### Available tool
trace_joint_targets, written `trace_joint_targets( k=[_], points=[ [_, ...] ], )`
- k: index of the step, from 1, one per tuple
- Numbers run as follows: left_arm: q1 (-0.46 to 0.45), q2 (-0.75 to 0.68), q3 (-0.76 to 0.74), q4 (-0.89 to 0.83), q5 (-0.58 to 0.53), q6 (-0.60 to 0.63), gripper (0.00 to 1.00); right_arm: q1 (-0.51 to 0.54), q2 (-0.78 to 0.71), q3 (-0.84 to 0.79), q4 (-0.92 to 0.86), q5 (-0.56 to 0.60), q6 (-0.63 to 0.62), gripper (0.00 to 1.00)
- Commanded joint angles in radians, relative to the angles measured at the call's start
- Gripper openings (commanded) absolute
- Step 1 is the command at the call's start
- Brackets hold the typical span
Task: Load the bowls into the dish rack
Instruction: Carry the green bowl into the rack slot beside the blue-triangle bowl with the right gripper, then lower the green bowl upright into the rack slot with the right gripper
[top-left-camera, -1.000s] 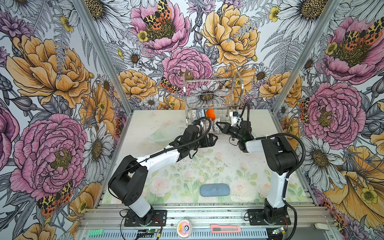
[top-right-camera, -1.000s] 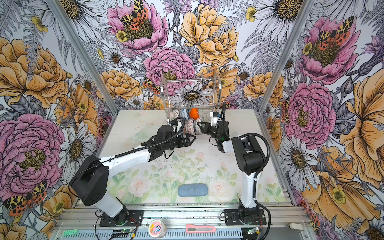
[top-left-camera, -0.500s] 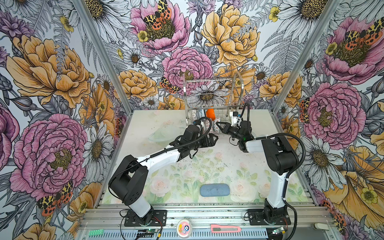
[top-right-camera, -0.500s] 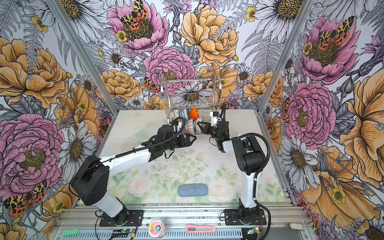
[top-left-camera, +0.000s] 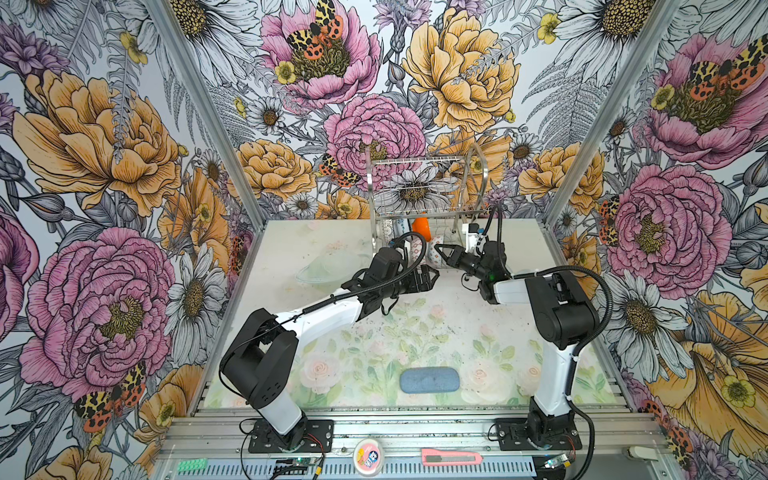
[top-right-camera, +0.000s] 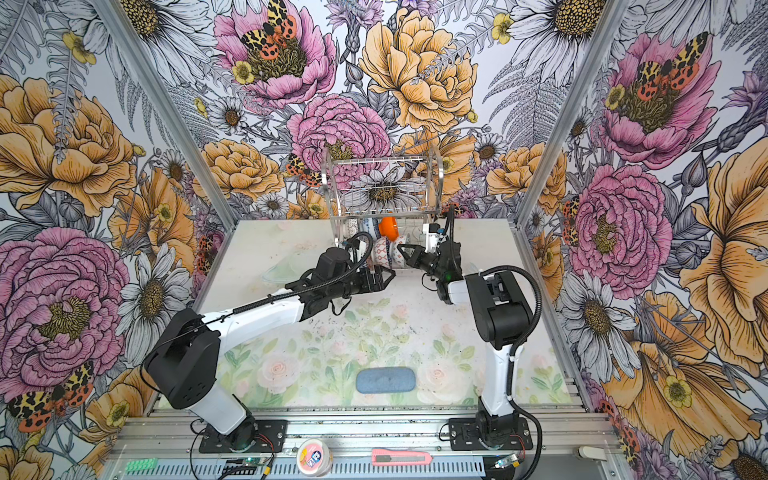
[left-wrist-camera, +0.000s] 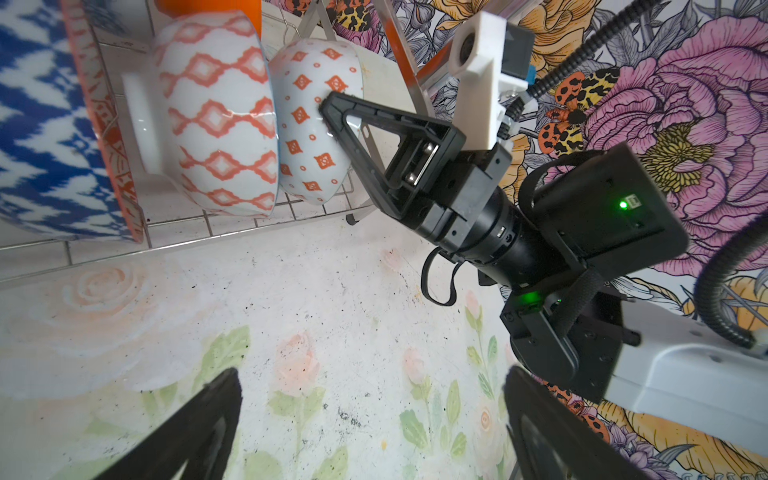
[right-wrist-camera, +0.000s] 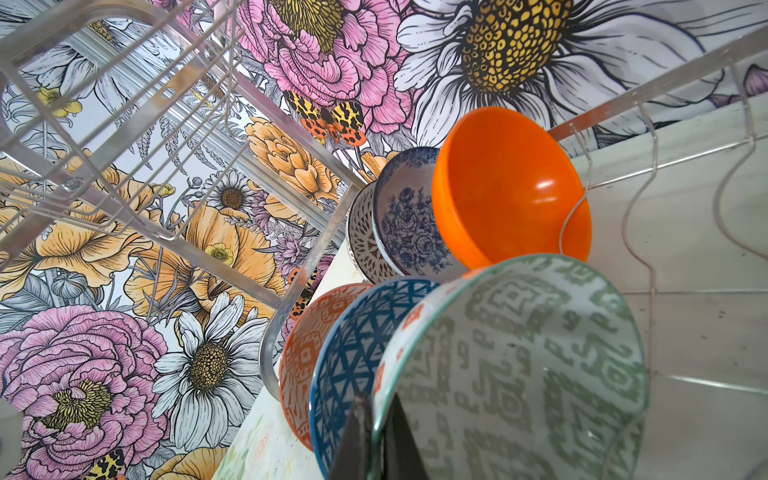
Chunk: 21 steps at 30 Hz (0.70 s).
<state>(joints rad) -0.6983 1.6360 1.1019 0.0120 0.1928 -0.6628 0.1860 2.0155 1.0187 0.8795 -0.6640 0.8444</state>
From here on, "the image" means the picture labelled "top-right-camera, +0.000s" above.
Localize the white black lattice bowl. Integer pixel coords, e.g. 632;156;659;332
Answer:
343;218;360;242

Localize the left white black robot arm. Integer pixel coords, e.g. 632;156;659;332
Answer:
142;247;396;452

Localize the steel wire dish rack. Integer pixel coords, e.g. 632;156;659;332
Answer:
320;146;445;252

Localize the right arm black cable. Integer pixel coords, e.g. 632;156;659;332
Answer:
442;206;544;480

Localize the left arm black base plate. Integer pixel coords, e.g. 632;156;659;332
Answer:
199;418;288;454

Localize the pink utility knife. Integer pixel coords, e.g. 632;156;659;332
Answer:
371;448;433;467

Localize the dark blue patterned bowl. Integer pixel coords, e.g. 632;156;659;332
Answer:
372;237;392;268

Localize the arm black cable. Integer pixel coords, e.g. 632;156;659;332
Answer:
140;231;376;397
442;206;544;480

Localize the blue grey sponge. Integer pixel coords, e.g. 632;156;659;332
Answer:
355;366;416;395

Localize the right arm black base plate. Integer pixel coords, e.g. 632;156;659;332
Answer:
448;416;534;451

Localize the small green circuit board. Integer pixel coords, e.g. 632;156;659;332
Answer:
225;457;270;471

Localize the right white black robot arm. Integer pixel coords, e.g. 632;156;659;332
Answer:
397;221;543;451

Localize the blue floral ceramic bowl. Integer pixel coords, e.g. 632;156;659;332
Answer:
359;218;381;239

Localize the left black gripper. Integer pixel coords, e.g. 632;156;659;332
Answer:
330;264;396;298

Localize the orange plastic bowl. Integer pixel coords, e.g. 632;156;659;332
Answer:
378;216;399;242

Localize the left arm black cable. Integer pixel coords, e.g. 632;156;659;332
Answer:
140;231;376;397

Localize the round pink sticker tin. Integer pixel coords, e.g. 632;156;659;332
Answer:
296;439;333;477

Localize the green patterned ceramic bowl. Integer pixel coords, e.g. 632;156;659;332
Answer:
389;237;407;269

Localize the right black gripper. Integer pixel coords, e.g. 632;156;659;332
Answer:
399;244;447;279

